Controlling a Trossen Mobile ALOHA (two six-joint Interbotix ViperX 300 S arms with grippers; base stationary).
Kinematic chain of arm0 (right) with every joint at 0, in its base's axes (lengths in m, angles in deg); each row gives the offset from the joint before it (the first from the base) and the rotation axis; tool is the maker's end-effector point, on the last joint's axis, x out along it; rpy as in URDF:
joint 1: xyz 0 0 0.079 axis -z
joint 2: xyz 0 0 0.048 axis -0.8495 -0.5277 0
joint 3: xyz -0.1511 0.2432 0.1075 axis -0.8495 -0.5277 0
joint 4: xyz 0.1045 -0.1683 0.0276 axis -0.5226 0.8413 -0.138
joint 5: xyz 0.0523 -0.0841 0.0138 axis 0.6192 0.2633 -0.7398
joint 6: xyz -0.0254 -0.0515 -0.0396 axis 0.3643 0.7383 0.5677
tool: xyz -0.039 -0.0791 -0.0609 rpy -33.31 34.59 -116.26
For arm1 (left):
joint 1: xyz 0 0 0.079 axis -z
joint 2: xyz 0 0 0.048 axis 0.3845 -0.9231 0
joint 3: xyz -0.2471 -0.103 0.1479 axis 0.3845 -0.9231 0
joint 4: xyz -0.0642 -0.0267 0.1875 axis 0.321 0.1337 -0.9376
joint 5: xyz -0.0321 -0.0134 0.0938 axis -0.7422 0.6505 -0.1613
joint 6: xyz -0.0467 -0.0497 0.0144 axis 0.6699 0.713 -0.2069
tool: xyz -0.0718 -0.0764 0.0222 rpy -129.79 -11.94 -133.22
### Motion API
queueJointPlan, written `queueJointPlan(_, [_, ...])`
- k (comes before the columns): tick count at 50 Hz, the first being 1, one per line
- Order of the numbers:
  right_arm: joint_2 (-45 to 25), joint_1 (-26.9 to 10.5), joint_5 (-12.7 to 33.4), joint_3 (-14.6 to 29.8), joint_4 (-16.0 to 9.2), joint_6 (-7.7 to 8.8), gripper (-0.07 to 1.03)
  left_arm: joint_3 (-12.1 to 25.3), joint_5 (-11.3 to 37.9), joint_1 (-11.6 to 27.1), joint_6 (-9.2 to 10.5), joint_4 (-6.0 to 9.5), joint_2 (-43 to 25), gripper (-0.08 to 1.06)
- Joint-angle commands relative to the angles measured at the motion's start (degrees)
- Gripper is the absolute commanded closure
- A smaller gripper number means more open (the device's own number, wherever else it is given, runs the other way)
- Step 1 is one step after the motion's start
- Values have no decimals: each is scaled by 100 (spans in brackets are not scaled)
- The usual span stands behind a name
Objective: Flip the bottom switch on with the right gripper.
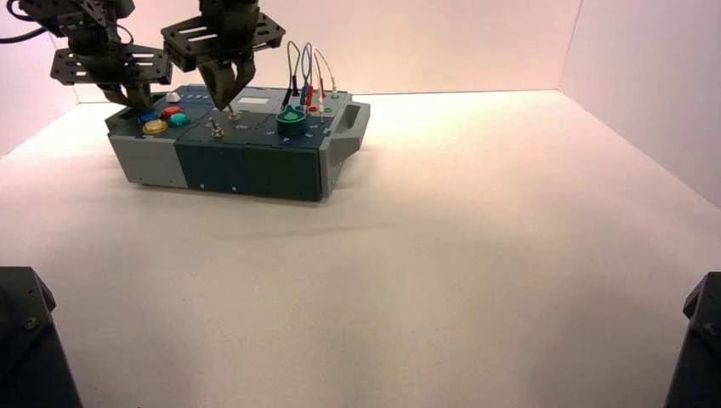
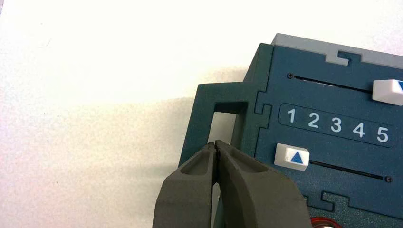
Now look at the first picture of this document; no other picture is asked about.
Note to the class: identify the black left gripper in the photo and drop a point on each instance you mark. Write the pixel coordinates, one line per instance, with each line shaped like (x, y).
(107, 65)

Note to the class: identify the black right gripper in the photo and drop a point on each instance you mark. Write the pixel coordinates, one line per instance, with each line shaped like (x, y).
(225, 39)

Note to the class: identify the metal toggle switch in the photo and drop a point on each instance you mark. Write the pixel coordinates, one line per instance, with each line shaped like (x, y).
(216, 133)
(235, 117)

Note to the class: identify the blue grey control box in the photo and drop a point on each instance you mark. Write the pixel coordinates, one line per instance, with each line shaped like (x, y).
(270, 169)

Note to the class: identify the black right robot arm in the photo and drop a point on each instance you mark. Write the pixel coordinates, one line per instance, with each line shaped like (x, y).
(228, 10)

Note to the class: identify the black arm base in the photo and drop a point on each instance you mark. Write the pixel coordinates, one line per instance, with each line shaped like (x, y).
(28, 349)
(701, 349)

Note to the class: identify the blue push button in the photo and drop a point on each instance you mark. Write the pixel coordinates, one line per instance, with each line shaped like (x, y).
(150, 117)

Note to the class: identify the white display window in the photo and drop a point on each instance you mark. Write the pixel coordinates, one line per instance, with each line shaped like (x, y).
(256, 102)

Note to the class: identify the yellow push button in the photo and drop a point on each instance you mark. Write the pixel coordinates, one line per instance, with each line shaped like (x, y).
(155, 127)

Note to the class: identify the white slider knob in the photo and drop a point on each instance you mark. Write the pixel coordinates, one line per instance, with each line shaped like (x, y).
(173, 97)

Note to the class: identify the red push button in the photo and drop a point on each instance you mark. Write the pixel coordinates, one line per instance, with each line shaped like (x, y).
(171, 112)

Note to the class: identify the teal push button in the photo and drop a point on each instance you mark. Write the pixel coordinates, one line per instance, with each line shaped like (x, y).
(179, 119)

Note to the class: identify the green rotary knob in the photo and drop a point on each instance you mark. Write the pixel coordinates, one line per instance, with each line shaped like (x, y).
(292, 121)

